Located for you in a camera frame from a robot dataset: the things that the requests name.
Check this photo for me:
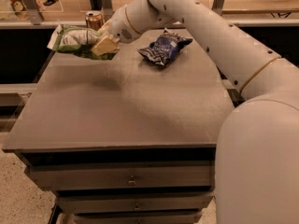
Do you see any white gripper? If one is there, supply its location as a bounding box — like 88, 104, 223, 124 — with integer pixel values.
92, 6, 140, 56

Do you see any green jalapeno chip bag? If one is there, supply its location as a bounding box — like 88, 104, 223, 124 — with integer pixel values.
47, 24, 119, 60

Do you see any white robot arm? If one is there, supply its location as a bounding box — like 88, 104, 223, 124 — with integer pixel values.
100, 0, 299, 224

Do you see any orange soda can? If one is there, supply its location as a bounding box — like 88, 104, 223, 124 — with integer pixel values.
85, 10, 104, 31

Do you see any blue chip bag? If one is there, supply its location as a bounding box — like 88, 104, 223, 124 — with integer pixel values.
138, 29, 192, 67

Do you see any wooden shelf unit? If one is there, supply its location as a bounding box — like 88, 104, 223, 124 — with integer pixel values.
0, 0, 299, 29

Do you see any small black object on shelf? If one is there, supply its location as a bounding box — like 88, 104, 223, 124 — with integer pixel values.
43, 0, 58, 7

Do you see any grey drawer cabinet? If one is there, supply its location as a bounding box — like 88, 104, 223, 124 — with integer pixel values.
2, 28, 235, 224

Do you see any bottom drawer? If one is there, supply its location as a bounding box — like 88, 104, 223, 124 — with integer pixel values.
73, 211, 202, 224

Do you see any top drawer with handle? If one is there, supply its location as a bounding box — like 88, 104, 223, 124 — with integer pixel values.
26, 161, 214, 191

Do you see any drawer with handle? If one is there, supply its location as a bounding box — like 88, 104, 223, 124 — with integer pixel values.
57, 192, 213, 214
26, 161, 214, 191

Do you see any middle drawer with handle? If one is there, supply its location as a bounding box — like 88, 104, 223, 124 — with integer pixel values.
57, 192, 213, 214

